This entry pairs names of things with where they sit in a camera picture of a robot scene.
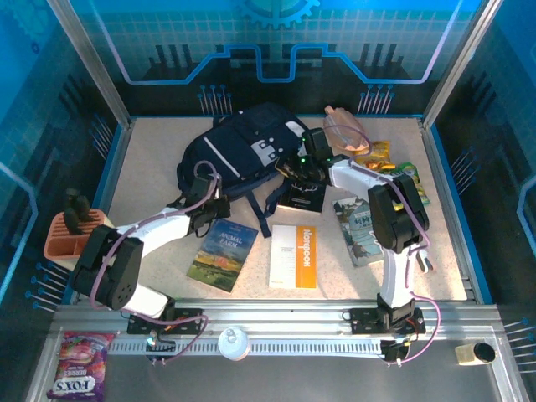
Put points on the black book with antler print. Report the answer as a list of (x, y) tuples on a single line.
[(303, 199)]

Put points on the Animal Farm paperback book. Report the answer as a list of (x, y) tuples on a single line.
[(224, 255)]

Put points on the translucent pink pencil pouch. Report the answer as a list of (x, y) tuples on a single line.
[(343, 130)]

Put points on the navy blue backpack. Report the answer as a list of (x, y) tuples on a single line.
[(234, 146)]

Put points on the white and orange notebook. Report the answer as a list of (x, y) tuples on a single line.
[(289, 257)]

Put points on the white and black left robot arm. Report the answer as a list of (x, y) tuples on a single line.
[(163, 228)]

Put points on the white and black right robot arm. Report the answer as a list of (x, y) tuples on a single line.
[(352, 173)]

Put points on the yellow chips bag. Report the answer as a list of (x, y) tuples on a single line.
[(374, 153)]

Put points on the green Fox's candy bag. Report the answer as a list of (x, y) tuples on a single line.
[(412, 176)]

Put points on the purple Fox's berries candy bag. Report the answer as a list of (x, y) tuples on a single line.
[(81, 366)]

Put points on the white round lid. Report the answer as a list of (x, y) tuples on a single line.
[(233, 343)]

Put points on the small black electronics board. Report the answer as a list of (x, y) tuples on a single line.
[(161, 346), (391, 352)]

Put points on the small white plastic hook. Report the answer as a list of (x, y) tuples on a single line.
[(426, 263)]

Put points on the orange and cream knife block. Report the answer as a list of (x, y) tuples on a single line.
[(63, 247)]

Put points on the beige sponge block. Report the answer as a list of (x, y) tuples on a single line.
[(465, 355)]

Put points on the black round cap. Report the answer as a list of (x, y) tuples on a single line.
[(484, 352)]

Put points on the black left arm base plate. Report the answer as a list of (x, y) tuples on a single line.
[(188, 314)]

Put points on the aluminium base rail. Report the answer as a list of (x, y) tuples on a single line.
[(272, 316)]

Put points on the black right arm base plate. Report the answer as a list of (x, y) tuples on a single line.
[(364, 320)]

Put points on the aluminium frame post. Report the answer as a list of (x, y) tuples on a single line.
[(93, 63), (460, 63)]

